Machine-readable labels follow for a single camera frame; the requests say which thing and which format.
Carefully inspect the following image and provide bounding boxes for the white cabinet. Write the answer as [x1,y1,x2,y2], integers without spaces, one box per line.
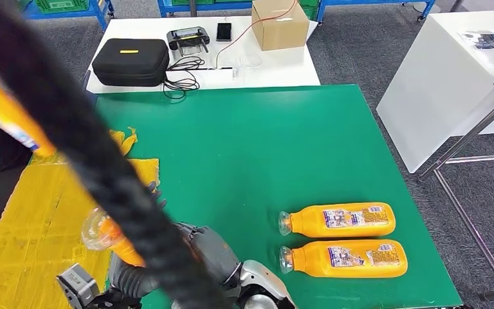
[376,9,494,174]

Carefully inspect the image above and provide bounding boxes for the green table mat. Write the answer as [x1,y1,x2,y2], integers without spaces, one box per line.
[95,84,464,309]

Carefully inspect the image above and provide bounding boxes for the orange detergent bottle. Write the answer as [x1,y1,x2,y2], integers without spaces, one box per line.
[80,207,147,268]
[279,239,409,279]
[278,201,396,238]
[0,70,57,158]

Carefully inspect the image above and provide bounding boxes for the thin black cable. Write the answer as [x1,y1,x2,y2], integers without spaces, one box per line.
[163,56,234,101]

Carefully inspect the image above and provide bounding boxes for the brown cardboard box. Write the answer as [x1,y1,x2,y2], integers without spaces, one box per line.
[251,0,311,52]

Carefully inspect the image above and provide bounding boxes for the white table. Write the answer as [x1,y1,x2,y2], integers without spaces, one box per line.
[86,15,321,95]

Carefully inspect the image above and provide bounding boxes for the person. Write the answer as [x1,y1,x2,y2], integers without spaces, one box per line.
[0,90,35,244]

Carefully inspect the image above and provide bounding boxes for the blue wheeled rack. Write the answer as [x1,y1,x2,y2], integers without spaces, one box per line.
[19,0,116,32]
[157,0,253,18]
[316,0,437,22]

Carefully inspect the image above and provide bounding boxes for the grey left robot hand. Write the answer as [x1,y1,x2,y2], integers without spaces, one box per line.
[145,181,168,211]

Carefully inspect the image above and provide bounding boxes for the black zip carrying case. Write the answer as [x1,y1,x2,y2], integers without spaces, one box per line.
[91,38,170,88]

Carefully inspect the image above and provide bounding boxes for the printed paper sheet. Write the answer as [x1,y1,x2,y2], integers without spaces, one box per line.
[459,30,494,67]

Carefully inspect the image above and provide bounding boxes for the yellow plastic bag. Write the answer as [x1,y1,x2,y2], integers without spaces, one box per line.
[109,127,160,192]

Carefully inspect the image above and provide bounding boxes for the red wire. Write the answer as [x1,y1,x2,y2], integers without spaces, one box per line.
[215,0,298,69]

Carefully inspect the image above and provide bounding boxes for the black smartphone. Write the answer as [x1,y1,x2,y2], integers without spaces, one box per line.
[216,22,233,42]

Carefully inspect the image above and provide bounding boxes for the green plastic crate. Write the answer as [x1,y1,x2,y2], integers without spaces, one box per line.
[298,0,320,20]
[35,0,90,14]

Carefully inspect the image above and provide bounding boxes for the thick black braided cable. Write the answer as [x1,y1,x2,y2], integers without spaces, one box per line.
[0,0,235,309]

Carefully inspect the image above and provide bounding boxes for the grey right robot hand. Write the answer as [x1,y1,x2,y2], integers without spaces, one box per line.
[174,221,242,296]

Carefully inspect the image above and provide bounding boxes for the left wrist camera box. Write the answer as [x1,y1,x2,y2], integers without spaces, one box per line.
[56,263,101,309]

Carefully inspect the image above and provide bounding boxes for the yellow taped cardboard surface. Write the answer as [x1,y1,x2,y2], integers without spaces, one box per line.
[0,153,114,309]

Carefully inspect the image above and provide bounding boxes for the black remote controller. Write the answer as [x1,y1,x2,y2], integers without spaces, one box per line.
[166,26,211,57]

